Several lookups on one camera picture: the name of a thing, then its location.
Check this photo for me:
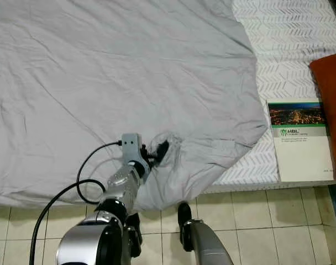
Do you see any silver black robot left leg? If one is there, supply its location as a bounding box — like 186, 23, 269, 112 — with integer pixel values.
125, 212, 143, 258

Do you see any light grey duvet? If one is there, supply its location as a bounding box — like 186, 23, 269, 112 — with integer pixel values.
0, 0, 269, 211

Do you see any white chevron pattern mattress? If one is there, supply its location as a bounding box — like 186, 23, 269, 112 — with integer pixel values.
211, 0, 336, 186

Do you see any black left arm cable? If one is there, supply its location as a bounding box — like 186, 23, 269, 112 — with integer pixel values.
29, 140, 123, 265

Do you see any white book with city photo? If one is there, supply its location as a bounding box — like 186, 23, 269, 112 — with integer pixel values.
266, 99, 336, 183

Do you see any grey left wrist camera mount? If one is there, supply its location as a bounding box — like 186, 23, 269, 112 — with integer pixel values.
120, 132, 143, 164

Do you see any beige bed base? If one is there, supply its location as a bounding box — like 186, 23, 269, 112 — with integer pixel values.
201, 179, 336, 194

